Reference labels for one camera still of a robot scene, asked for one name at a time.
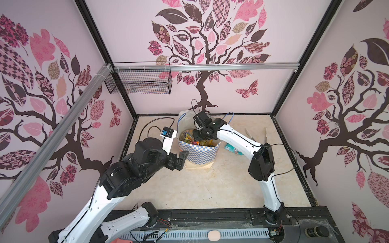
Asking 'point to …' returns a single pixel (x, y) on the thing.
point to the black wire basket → (140, 81)
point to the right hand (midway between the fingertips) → (195, 134)
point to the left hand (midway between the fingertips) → (177, 152)
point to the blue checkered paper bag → (199, 156)
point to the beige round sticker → (214, 235)
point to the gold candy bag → (206, 142)
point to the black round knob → (320, 231)
